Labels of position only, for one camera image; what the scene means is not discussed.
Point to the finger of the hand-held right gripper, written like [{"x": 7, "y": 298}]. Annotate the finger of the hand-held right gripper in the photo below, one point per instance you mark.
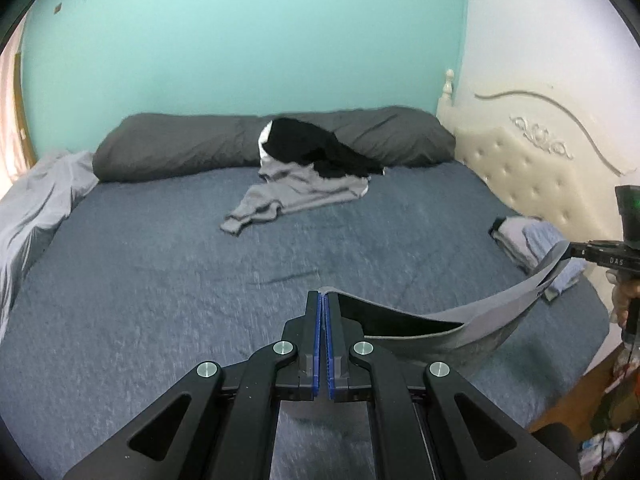
[{"x": 582, "y": 251}]

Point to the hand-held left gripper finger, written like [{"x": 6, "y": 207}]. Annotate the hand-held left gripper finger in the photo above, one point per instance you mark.
[
  {"x": 316, "y": 345},
  {"x": 327, "y": 345}
]

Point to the grey pants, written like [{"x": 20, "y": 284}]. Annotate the grey pants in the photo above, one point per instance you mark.
[{"x": 480, "y": 340}]

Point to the pile of folded clothes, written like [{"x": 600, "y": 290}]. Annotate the pile of folded clothes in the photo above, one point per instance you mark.
[{"x": 530, "y": 240}]

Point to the person's right hand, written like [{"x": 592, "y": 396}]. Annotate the person's right hand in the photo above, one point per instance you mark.
[{"x": 620, "y": 300}]

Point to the cream tufted headboard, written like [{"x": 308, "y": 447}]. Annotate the cream tufted headboard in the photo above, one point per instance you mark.
[{"x": 525, "y": 175}]

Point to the blue bedspread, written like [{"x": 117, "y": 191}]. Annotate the blue bedspread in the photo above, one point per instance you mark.
[{"x": 175, "y": 285}]

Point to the light grey garment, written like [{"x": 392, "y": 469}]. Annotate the light grey garment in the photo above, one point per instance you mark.
[{"x": 295, "y": 190}]

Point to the black garment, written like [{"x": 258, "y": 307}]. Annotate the black garment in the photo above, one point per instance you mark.
[{"x": 305, "y": 142}]

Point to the dark grey long pillow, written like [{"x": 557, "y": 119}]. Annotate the dark grey long pillow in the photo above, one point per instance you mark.
[{"x": 175, "y": 145}]

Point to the light grey bed sheet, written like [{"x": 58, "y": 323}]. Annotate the light grey bed sheet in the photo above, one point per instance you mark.
[{"x": 35, "y": 210}]

